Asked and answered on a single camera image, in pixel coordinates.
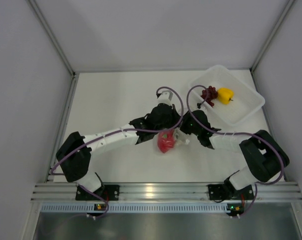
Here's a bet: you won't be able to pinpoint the clear zip top bag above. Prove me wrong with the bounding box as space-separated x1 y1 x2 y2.
155 127 190 154

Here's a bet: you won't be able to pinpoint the red fake strawberry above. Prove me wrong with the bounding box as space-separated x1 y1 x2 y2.
157 130 176 154

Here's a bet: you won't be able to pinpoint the purple fake grapes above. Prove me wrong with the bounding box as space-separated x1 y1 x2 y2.
201 85 218 107

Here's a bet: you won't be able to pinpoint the yellow fake bell pepper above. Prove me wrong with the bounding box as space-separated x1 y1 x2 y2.
217 87 234 105

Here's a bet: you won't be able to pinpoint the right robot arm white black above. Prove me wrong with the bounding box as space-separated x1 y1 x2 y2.
180 110 290 199

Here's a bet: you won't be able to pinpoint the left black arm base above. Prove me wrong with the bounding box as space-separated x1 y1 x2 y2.
75 184 120 201

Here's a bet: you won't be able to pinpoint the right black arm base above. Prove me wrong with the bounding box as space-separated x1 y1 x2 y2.
207 184 231 203

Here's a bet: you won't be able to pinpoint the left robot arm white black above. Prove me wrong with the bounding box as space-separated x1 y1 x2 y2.
55 103 183 200

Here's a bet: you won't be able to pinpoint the white plastic basket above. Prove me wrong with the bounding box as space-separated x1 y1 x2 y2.
189 65 265 127

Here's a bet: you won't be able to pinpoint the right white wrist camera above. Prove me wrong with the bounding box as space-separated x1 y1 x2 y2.
196 100 208 111

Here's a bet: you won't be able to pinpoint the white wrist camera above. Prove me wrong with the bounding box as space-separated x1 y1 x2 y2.
196 100 208 111
157 90 173 106

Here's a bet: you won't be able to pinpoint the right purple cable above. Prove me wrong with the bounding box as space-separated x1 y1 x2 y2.
185 84 285 186

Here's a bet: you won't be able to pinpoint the purple cable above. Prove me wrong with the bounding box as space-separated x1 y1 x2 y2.
50 86 184 176
185 84 285 186

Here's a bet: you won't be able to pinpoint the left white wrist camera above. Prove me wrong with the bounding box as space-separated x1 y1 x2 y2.
157 90 173 106

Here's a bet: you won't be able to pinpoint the aluminium mounting rail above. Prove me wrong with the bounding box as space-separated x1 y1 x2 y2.
31 182 302 203

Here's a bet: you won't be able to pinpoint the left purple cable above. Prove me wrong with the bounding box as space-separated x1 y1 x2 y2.
50 86 184 176

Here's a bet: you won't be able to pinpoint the white slotted cable duct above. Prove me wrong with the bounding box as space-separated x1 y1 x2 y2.
41 203 235 214

